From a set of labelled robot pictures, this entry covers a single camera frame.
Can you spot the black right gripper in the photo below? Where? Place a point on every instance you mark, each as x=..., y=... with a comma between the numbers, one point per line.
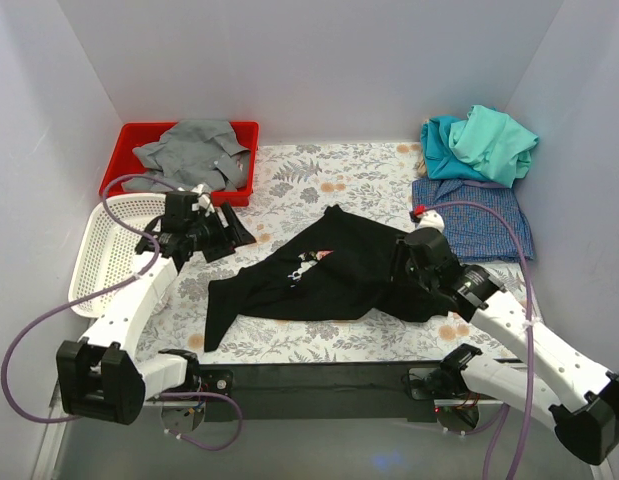
x=402, y=262

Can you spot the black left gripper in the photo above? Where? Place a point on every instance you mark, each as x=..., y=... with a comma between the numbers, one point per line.
x=221, y=234

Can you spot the black floral print t-shirt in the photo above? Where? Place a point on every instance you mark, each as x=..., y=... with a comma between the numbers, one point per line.
x=338, y=268

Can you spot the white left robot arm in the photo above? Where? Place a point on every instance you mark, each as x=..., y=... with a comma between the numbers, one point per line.
x=99, y=374

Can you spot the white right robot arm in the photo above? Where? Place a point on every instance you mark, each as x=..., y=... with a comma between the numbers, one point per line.
x=539, y=350

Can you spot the blue patterned folded shirt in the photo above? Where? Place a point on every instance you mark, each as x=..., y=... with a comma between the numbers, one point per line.
x=477, y=218

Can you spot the grey shirt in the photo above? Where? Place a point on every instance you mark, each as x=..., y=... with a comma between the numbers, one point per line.
x=200, y=155

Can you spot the dark teal shirt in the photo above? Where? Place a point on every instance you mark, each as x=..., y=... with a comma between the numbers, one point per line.
x=440, y=162

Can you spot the white perforated plastic basket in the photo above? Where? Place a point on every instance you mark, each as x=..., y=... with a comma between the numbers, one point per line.
x=107, y=254

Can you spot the red plastic bin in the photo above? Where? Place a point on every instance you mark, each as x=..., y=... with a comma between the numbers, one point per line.
x=136, y=134

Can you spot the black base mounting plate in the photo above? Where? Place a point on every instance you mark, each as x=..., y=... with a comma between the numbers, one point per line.
x=406, y=390

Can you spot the aluminium rail frame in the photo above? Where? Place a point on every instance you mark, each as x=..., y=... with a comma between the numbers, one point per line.
x=467, y=416

